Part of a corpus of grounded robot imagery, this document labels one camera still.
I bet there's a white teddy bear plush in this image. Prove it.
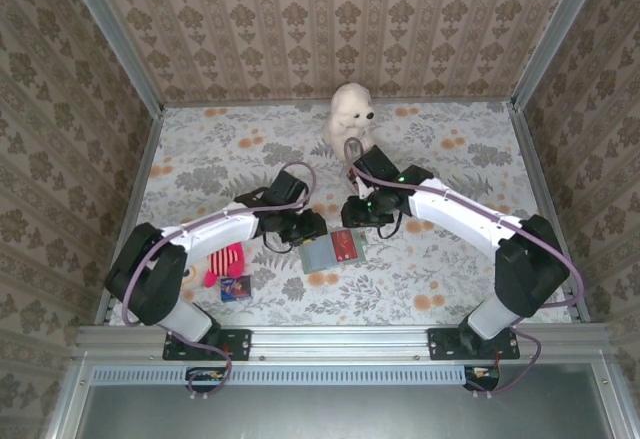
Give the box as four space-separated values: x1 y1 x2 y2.
321 82 377 160

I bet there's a small circuit board connector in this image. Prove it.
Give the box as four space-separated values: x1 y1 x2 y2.
185 366 226 385
463 364 501 390

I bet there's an aluminium corner post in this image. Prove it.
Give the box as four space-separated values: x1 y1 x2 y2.
510 0 601 108
58 0 166 115

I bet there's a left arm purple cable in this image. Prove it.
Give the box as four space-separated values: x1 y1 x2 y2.
121 160 319 401

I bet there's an aluminium lower frame bar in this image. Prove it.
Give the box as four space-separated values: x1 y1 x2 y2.
43 356 96 439
592 358 632 439

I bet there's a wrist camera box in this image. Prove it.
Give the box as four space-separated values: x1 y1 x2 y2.
268 168 310 206
351 146 399 188

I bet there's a pink striped plush toy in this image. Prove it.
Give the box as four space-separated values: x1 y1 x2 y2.
182 242 247 290

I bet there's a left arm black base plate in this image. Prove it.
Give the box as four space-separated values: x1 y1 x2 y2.
163 328 251 362

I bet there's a small blue snack box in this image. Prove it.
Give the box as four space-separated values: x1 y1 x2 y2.
219 274 254 303

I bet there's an aluminium frame beam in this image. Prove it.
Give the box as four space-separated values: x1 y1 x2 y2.
73 323 615 360

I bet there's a grey slotted cable duct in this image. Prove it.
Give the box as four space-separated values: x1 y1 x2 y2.
91 364 469 386

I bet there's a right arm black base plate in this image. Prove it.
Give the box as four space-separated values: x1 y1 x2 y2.
427 327 521 362

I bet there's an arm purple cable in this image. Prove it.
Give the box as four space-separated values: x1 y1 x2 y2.
343 136 585 400
121 160 319 401

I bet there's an aluminium side rail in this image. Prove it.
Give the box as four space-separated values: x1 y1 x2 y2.
94 108 166 325
508 102 594 324

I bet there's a grey metal sheet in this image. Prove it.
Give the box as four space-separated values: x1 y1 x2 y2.
82 363 614 439

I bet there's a red credit card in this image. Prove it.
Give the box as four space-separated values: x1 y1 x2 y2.
329 228 358 265

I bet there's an aluminium back rail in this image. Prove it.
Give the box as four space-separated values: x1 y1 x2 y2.
160 98 516 109

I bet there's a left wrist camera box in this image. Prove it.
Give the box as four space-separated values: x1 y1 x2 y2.
268 168 310 206

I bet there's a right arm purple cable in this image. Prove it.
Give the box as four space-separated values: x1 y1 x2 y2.
343 136 585 400

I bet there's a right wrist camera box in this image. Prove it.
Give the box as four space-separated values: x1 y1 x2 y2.
351 146 399 188

